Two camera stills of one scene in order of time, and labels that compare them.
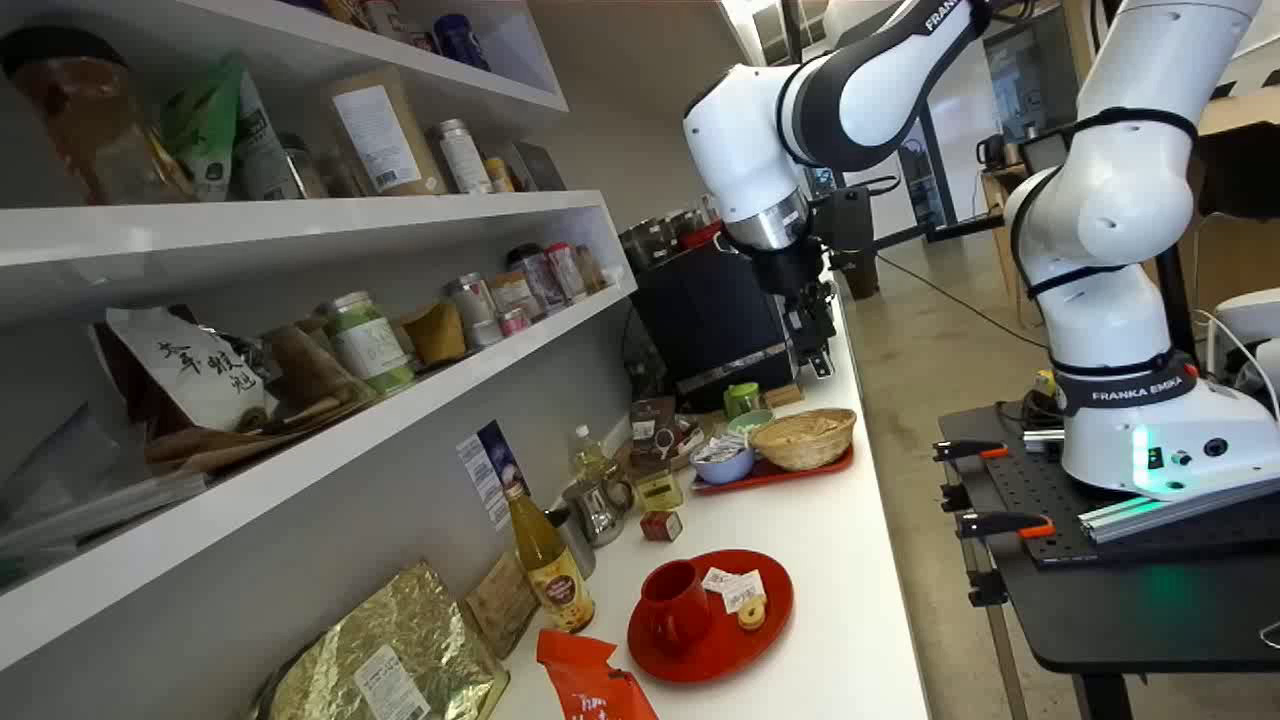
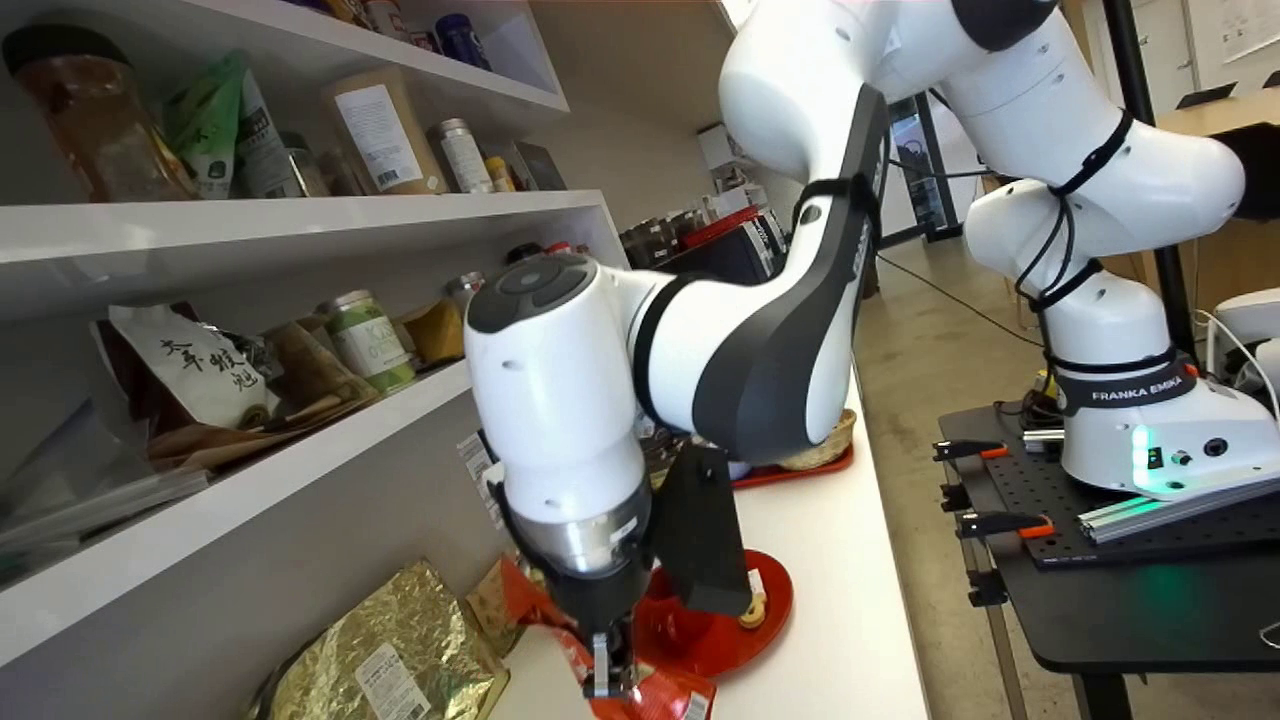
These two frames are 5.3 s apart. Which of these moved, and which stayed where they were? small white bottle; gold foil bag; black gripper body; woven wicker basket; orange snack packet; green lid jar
Moved: black gripper body; orange snack packet
Stayed: woven wicker basket; small white bottle; green lid jar; gold foil bag
